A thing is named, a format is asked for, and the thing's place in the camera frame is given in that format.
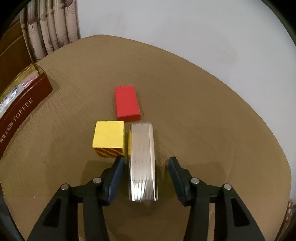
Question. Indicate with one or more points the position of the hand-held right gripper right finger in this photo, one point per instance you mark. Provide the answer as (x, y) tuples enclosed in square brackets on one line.
[(178, 180)]

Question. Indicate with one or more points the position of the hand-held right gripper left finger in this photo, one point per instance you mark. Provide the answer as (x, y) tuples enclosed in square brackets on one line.
[(115, 180)]

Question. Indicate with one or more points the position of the gold ribbed metal box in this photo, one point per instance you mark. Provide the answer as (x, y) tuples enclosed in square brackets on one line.
[(142, 162)]

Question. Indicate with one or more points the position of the dark red candy tin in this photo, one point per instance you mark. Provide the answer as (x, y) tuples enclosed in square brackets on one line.
[(25, 109)]

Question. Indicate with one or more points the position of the yellow striped block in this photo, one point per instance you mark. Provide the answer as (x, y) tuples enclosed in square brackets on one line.
[(107, 134)]

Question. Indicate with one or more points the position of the flat red box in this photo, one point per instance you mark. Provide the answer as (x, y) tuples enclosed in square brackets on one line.
[(127, 102)]

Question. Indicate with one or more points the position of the brown patterned pouch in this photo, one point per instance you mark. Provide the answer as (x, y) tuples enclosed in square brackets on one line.
[(291, 208)]

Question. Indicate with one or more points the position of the brown wooden cabinet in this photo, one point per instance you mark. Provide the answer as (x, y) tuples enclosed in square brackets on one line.
[(13, 53)]

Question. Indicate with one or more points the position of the beige patterned curtain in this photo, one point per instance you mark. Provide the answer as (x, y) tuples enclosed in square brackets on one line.
[(50, 27)]

